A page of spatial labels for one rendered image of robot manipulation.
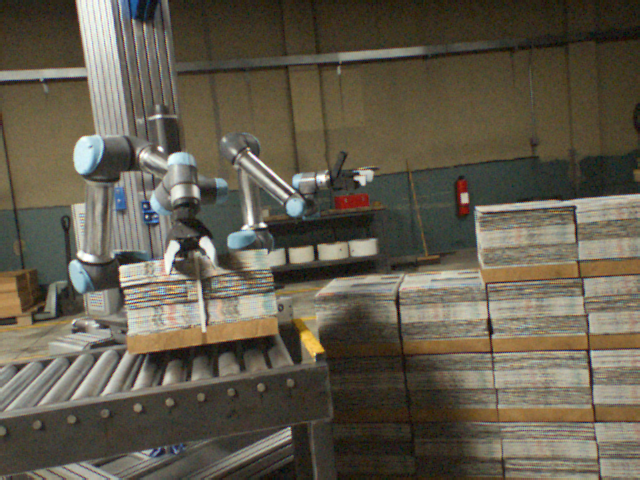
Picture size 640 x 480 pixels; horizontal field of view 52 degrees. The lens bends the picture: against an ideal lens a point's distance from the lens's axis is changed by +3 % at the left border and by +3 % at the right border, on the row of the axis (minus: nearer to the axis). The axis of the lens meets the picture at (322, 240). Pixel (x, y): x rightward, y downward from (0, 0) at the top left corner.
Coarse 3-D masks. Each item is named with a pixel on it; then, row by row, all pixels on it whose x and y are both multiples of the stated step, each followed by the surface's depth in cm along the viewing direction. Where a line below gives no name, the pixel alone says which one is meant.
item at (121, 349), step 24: (288, 336) 193; (24, 360) 183; (48, 360) 181; (72, 360) 183; (96, 360) 184; (120, 360) 185; (144, 360) 186; (168, 360) 187; (192, 360) 188; (216, 360) 189; (240, 360) 191
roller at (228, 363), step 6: (222, 342) 178; (228, 342) 177; (234, 342) 181; (222, 348) 172; (228, 348) 170; (234, 348) 173; (222, 354) 166; (228, 354) 163; (234, 354) 165; (222, 360) 160; (228, 360) 157; (234, 360) 159; (222, 366) 155; (228, 366) 152; (234, 366) 153; (222, 372) 150; (228, 372) 147; (234, 372) 147
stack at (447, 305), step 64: (320, 320) 223; (384, 320) 218; (448, 320) 214; (512, 320) 210; (576, 320) 206; (384, 384) 221; (448, 384) 216; (512, 384) 211; (576, 384) 207; (384, 448) 224; (448, 448) 219; (512, 448) 214; (576, 448) 209
